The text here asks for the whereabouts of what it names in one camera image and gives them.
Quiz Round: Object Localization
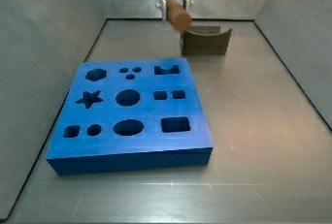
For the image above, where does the blue foam shape-sorting block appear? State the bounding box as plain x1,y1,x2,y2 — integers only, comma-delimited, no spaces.
45,58,214,176

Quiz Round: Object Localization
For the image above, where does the dark grey curved cradle block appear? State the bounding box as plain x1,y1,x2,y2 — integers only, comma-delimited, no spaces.
181,26,231,55

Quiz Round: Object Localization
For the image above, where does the brown wooden cylinder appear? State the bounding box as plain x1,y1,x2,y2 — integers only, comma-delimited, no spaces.
165,0,191,33

